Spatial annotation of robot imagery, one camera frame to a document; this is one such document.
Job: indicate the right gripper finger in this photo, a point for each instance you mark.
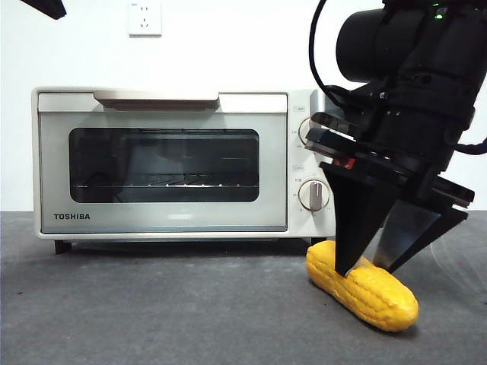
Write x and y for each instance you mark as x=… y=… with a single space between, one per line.
x=414 y=235
x=357 y=213

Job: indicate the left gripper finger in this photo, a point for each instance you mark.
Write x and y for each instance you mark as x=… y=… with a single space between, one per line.
x=49 y=7

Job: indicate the yellow corn cob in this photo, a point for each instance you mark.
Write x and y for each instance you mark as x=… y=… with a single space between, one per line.
x=380 y=300

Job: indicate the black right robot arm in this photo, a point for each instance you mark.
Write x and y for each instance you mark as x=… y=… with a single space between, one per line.
x=418 y=57

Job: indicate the oven temperature knob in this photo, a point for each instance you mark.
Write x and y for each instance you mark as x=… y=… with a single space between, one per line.
x=304 y=131

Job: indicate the oven timer knob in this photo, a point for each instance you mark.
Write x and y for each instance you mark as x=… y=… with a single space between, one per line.
x=314 y=195

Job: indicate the cream Toshiba toaster oven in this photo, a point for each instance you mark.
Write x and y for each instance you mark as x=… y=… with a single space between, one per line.
x=300 y=99

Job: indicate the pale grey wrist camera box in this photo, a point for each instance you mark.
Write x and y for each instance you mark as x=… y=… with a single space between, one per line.
x=317 y=102

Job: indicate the white wall socket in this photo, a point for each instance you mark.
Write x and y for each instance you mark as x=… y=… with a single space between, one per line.
x=144 y=19

